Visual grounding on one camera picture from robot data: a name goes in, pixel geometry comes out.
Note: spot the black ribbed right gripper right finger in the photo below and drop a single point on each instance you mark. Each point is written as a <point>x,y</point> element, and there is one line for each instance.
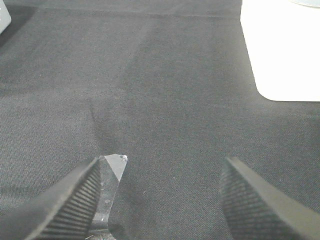
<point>256,210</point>

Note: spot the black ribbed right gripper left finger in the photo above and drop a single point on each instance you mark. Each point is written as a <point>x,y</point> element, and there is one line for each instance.
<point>64,212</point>

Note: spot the black fabric table cover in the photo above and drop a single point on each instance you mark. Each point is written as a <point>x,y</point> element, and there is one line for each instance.
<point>167,83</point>

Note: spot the white plastic storage box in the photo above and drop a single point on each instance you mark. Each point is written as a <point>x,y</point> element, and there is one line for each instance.
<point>282,38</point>

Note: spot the grey perforated laundry basket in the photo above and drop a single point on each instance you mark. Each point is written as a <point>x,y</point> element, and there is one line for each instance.
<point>5,18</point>

